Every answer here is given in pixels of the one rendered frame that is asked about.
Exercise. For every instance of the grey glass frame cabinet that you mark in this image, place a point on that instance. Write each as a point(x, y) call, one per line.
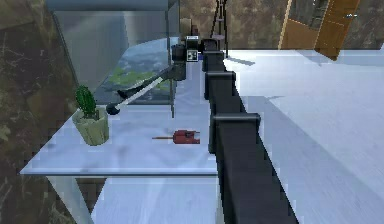
point(100, 36)

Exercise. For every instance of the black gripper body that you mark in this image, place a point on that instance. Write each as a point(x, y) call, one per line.
point(179, 53)

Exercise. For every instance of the orange wooden door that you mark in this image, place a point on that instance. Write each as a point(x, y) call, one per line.
point(333, 30)

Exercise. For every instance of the black tripod stand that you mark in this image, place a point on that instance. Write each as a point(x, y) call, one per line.
point(220, 20)

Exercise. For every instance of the green cactus in pale pot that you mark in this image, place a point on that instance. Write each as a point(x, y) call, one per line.
point(90, 128)

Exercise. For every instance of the red game piece with stick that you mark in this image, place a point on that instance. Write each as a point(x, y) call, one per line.
point(186, 137)

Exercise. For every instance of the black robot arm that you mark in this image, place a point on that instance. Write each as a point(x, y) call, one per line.
point(246, 173)

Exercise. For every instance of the blue green patterned board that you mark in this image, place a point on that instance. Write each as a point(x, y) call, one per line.
point(140, 70)

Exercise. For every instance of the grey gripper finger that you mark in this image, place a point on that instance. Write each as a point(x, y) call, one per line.
point(150, 78)
point(140, 93)

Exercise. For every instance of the white table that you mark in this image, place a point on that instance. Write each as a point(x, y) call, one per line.
point(133, 156)

